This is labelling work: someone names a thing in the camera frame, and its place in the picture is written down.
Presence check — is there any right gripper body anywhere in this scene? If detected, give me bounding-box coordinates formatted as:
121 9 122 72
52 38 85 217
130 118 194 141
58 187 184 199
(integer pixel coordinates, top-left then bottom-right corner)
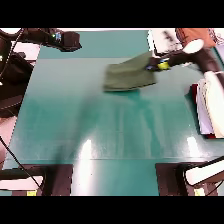
145 55 172 72

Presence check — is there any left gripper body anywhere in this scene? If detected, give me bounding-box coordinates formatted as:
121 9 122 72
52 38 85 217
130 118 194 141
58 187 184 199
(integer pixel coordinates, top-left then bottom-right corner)
60 31 83 53

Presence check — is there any olive green garment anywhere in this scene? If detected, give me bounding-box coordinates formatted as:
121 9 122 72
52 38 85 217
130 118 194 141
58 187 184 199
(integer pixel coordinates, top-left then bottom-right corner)
102 51 158 93

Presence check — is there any white garment with black print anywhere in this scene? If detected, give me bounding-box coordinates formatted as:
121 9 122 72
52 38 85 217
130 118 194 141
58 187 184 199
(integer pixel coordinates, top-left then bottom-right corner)
147 28 183 56

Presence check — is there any orange garment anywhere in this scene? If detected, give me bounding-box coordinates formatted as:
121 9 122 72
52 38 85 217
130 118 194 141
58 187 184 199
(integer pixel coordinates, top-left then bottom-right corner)
175 28 217 48

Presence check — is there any black cable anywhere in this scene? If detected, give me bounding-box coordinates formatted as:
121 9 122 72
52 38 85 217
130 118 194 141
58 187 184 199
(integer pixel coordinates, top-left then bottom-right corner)
0 135 45 193

